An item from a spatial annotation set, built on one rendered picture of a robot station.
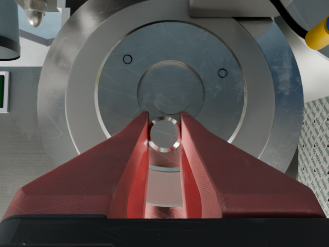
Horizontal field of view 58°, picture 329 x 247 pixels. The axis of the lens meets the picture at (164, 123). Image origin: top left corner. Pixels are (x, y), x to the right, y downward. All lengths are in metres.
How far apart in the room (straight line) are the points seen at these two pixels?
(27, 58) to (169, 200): 3.62
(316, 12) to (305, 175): 0.26
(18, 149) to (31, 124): 0.05
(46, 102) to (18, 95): 0.38
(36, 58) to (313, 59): 3.70
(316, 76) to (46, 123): 0.17
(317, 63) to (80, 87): 0.14
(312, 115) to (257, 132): 0.24
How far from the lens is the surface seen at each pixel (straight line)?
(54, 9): 0.61
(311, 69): 0.21
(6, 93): 0.56
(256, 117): 0.17
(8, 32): 2.48
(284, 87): 0.18
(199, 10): 0.17
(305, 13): 0.20
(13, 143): 0.56
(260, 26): 0.18
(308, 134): 0.41
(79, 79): 0.17
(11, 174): 0.56
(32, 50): 3.81
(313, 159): 0.40
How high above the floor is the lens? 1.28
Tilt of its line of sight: 4 degrees down
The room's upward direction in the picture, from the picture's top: 180 degrees counter-clockwise
